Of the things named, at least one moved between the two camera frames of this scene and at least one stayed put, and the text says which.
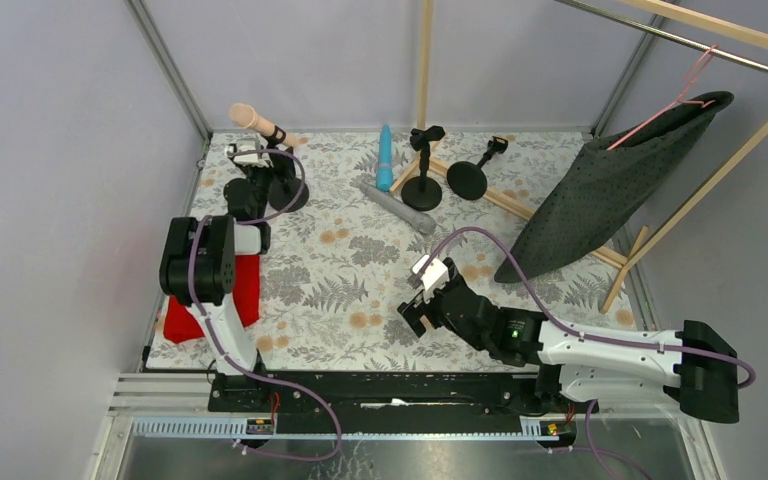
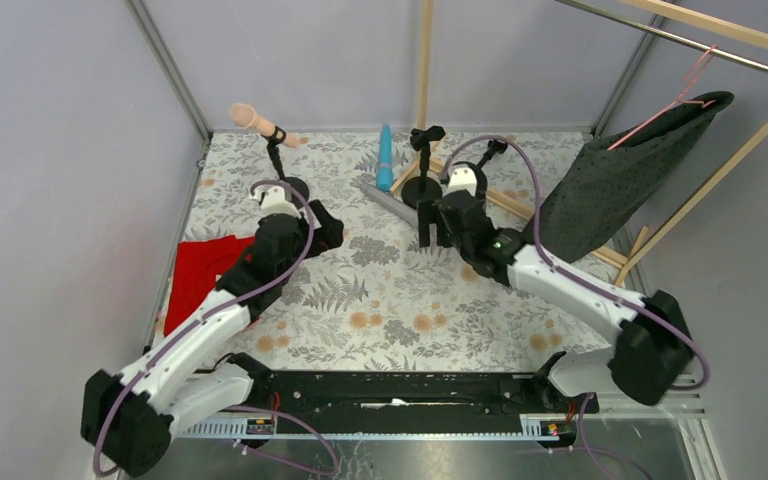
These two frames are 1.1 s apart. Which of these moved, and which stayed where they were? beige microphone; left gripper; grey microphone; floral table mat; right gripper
Moved: right gripper; left gripper
Stayed: floral table mat; grey microphone; beige microphone
